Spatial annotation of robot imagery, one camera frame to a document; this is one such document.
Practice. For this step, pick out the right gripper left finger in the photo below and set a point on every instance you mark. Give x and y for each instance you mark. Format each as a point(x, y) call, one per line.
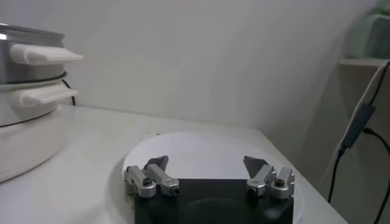
point(141, 179)

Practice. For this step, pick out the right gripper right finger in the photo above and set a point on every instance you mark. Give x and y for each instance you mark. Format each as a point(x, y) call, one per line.
point(265, 176)

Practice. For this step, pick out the stainless steel steamer basket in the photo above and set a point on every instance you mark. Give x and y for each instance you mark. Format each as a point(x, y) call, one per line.
point(27, 70)

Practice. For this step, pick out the white round plate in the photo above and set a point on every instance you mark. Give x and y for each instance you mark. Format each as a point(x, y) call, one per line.
point(207, 152)

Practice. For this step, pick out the cream electric cooker base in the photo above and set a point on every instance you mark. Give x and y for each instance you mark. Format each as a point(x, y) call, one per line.
point(24, 143)

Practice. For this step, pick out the mint green container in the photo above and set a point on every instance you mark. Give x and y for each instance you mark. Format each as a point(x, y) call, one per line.
point(371, 36)

